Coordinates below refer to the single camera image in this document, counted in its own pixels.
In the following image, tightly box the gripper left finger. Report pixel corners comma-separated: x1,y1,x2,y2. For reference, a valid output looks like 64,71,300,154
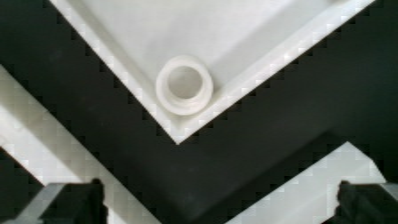
12,179,108,224

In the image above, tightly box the white obstacle fence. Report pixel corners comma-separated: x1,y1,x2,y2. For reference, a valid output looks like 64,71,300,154
0,66,398,224

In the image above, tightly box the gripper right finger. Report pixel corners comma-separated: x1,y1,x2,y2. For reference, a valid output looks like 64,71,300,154
323,181,398,224

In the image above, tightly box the white square tabletop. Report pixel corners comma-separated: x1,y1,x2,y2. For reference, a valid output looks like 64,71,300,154
50,0,375,142

